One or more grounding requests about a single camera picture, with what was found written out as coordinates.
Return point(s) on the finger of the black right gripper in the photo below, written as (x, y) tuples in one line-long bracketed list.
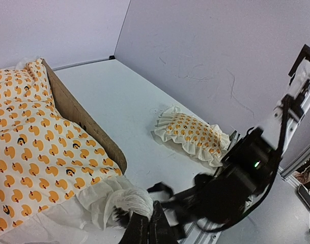
[(161, 187), (185, 204)]

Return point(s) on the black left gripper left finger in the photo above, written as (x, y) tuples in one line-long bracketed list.
[(136, 231)]

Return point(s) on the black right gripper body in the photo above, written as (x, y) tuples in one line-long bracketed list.
[(249, 169)]

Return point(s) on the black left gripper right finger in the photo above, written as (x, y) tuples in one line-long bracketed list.
[(160, 231)]

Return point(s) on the duck print ruffled cushion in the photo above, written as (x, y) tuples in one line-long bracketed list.
[(46, 160)]

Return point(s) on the wooden pet bed frame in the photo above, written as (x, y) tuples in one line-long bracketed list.
[(70, 109)]

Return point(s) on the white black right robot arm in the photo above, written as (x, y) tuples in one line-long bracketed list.
[(278, 128)]

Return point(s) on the small duck print pillow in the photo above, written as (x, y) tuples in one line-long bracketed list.
[(200, 140)]

